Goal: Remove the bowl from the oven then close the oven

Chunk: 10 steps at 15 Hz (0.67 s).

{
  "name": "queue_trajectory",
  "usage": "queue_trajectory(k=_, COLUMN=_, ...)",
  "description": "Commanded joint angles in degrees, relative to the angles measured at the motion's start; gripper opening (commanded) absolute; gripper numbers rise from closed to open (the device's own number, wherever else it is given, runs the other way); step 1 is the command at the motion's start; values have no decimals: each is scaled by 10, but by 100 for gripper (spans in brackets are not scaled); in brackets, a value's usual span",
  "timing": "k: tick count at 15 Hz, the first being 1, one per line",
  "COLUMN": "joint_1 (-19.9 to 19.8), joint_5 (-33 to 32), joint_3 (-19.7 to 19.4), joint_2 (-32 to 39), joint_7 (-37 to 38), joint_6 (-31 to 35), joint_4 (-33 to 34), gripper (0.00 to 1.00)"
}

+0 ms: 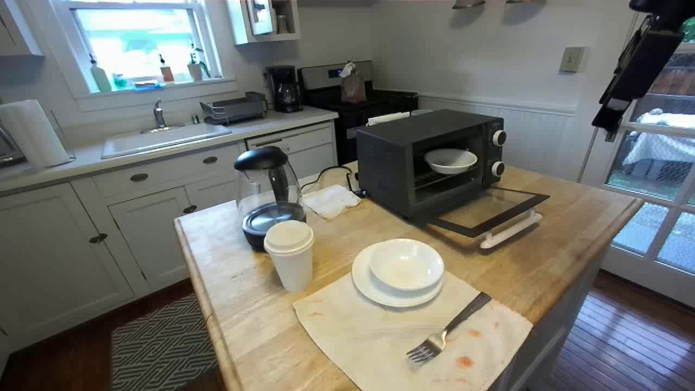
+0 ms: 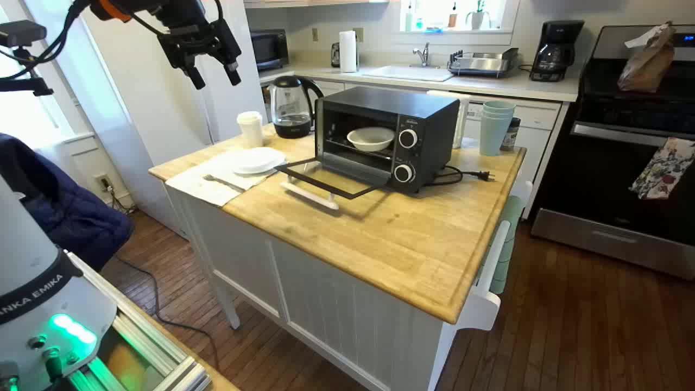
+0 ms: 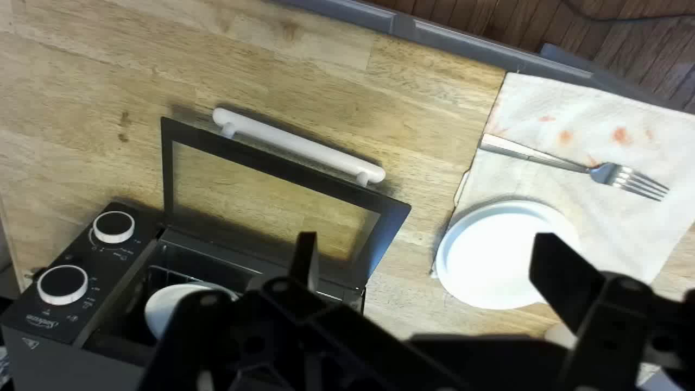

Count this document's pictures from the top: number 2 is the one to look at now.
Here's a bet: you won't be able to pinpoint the dark bottle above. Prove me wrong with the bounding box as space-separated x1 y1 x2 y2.
501 115 524 153

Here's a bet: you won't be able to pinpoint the white kitchen island cart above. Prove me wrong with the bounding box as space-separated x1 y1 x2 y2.
148 126 535 391

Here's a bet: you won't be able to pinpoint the dark blue jacket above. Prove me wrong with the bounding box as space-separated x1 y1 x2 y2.
0 130 135 272

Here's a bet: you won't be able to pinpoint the stacked teal cups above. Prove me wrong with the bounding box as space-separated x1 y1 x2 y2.
477 100 516 159

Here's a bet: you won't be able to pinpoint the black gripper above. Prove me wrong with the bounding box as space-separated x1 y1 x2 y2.
148 0 245 94

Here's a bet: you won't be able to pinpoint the grey dish rack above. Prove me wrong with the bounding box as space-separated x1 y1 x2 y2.
447 46 522 80

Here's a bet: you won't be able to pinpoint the white ceramic bowl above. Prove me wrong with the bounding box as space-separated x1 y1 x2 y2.
346 126 397 154

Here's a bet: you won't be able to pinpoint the black coffee maker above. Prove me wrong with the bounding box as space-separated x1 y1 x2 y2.
527 20 587 82

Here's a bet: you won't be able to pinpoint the metal oven wire rack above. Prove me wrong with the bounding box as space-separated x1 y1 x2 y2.
325 136 397 159

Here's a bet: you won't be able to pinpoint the kitchen window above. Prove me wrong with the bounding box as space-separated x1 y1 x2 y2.
397 0 519 38

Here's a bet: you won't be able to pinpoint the black floor cable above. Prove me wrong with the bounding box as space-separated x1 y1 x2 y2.
114 257 223 372

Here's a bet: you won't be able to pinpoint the black camera on stand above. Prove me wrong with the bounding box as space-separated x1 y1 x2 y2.
0 17 57 99

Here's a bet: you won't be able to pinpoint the black steel kitchen stove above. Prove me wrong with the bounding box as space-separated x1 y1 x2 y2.
529 24 695 282

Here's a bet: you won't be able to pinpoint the large white paper towel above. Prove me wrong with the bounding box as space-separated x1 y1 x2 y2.
163 147 289 212

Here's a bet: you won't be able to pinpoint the brown paper bag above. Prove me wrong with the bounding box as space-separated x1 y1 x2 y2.
615 20 679 95

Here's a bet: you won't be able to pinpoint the glass electric kettle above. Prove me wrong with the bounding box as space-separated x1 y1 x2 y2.
260 74 325 141

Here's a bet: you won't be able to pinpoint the white kitchen sink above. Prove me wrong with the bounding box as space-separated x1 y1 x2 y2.
358 63 454 82

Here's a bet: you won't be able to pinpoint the teal hanging towel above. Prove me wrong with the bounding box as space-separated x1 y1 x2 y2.
486 193 526 296

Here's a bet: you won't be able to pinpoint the floral dish towel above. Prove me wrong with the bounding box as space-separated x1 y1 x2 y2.
628 137 695 202

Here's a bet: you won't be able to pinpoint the paper towel roll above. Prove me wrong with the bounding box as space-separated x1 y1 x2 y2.
337 29 361 74

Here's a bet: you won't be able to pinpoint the silver fork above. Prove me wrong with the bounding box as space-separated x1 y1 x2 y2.
201 171 248 195

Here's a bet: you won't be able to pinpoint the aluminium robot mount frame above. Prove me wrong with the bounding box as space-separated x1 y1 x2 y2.
63 247 212 391

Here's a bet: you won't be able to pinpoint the black toaster oven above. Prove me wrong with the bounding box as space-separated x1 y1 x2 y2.
312 84 463 195

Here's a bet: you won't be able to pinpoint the black microwave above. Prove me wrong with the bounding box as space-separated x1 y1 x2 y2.
249 29 290 74

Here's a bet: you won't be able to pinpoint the white paper cup with lid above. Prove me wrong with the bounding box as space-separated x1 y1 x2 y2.
235 109 265 151

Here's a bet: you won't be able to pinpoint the black oven power cord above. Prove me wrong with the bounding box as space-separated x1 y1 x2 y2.
433 163 496 190

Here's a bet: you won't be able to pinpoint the chrome sink faucet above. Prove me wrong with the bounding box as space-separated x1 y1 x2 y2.
410 41 435 70

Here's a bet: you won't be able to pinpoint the glass oven door white handle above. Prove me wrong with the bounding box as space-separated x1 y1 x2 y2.
272 153 393 216

